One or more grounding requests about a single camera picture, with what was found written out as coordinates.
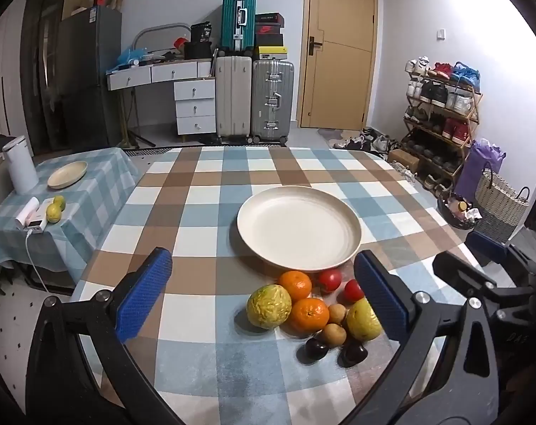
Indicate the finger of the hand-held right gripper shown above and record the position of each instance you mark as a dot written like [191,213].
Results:
[485,245]
[472,276]

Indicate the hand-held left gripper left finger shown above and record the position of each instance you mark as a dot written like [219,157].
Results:
[144,292]

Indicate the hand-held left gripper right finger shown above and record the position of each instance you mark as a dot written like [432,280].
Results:
[378,292]

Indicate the yellow guava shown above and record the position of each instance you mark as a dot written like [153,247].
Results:
[361,321]

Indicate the large brown fruit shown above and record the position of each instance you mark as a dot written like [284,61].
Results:
[332,334]

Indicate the orange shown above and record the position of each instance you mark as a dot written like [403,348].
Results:
[310,315]
[295,284]

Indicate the large cream plate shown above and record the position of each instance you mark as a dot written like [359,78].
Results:
[294,225]

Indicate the mottled green yellow fruit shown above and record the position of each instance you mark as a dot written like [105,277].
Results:
[269,307]

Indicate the red tomato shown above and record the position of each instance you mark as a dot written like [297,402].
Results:
[353,291]
[330,280]

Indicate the woven basket bag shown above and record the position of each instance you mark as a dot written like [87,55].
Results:
[498,208]

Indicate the black basket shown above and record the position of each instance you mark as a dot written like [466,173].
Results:
[449,219]

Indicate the small brown fruit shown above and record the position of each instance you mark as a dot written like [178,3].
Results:
[336,313]

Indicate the dark plum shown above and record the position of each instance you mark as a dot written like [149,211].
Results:
[354,355]
[316,349]

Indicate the purple bag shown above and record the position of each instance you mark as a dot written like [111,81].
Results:
[476,172]

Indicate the brown blue checked tablecloth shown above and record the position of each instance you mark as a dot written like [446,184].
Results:
[197,230]

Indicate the light blue checked cloth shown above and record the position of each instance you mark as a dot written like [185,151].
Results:
[95,212]

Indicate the wooden shoe rack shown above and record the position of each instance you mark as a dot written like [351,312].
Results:
[469,141]

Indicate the lemon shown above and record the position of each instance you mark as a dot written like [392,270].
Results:
[59,202]
[53,213]

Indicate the small brown cardboard box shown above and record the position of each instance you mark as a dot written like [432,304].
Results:
[403,158]

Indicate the white power bank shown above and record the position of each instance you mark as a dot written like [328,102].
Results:
[40,219]

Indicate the small cream plate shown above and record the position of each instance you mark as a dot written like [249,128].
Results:
[67,174]

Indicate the white handheld device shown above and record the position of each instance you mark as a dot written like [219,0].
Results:
[26,212]

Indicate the pile of loose sneakers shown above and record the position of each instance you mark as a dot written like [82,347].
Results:
[361,140]

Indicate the striped floor rug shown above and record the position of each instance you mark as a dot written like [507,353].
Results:
[206,147]

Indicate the rows of shelved shoes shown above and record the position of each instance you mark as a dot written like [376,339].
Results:
[441,93]

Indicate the white kettle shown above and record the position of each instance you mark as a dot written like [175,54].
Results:
[20,168]

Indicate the white desk with drawers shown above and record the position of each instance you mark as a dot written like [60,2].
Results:
[195,108]

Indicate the beige suitcase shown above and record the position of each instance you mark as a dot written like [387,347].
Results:
[232,97]

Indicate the silver suitcase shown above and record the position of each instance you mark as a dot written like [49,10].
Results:
[272,102]

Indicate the dark grey fridge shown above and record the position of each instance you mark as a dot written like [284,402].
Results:
[88,79]

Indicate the wooden door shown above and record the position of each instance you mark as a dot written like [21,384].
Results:
[334,75]

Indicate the blue plastic bag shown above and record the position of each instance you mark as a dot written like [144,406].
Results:
[130,56]

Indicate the black refrigerator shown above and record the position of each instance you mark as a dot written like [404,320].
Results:
[42,66]

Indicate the small red item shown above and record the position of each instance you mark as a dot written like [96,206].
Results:
[180,43]

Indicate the black bag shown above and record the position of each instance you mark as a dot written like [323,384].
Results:
[201,40]

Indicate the yellow black shoe box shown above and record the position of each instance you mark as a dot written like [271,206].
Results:
[270,52]

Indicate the red logo shoe box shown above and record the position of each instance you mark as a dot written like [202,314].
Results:
[268,29]

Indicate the teal suitcase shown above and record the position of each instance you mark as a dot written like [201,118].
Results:
[230,17]

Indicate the grey arched frame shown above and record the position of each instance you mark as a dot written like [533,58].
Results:
[161,26]

